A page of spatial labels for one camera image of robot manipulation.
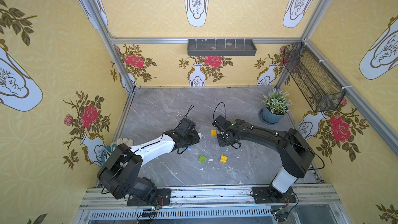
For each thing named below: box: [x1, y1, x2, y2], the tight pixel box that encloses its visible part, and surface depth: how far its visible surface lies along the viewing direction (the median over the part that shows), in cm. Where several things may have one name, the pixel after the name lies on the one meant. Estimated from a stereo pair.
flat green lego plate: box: [198, 155, 207, 164], surface depth 86 cm
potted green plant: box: [261, 89, 294, 124], surface depth 92 cm
